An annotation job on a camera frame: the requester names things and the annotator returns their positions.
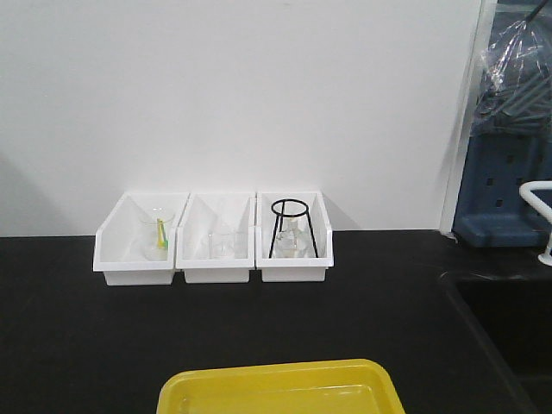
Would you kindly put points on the yellow plastic tray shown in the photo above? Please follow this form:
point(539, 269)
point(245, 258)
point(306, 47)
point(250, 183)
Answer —
point(344, 386)

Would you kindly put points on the glass conical flask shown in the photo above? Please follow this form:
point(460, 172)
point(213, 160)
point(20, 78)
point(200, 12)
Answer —
point(292, 241)

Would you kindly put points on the white bin right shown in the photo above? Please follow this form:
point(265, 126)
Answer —
point(307, 269)

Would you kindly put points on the white bin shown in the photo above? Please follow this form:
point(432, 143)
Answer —
point(307, 269)
point(209, 212)
point(117, 253)

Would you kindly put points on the white bin middle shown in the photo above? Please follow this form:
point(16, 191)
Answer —
point(209, 212)

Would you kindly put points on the small glass beaker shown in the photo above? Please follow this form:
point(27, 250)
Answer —
point(221, 245)

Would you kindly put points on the glass flask with yellow stick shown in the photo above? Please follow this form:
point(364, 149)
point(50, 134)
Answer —
point(153, 234)

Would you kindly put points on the white bin left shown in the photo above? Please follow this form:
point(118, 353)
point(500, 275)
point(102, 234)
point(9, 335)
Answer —
point(117, 253)

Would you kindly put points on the blue pegboard drying rack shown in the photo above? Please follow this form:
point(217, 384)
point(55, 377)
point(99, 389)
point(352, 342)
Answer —
point(490, 212)

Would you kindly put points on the white faucet pipe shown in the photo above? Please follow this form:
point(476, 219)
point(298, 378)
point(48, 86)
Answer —
point(527, 193)

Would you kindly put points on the clear plastic bag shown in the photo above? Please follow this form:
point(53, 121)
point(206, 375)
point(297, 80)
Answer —
point(515, 90)

